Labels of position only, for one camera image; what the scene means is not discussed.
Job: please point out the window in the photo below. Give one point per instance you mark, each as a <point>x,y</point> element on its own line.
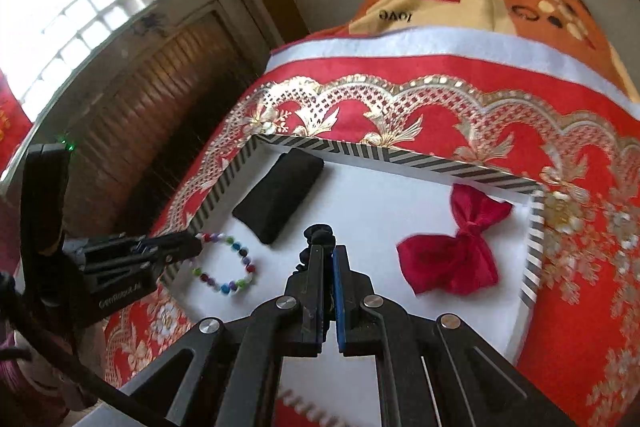
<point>90,7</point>

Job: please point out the brown wooden shutter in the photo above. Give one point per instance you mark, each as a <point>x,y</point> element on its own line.
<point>165,82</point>

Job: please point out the black rectangular hair clip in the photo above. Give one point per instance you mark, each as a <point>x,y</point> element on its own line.
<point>277,197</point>

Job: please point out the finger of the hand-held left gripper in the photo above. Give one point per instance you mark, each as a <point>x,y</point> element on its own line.
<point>175,259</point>
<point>170,241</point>

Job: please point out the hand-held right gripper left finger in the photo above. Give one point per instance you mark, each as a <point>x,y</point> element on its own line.
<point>324,302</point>

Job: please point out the striped-edge white tray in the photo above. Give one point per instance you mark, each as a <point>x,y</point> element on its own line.
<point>380,207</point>

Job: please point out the red velvet bow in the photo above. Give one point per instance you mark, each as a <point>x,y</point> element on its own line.
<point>450,257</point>

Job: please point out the red gold-embroidered bedspread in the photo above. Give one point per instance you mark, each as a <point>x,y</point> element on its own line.
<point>575,307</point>

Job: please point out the red printed cloth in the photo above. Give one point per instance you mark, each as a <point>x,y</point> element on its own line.
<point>10,122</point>

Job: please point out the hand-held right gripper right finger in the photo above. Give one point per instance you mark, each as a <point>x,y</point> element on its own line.
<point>340,302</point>

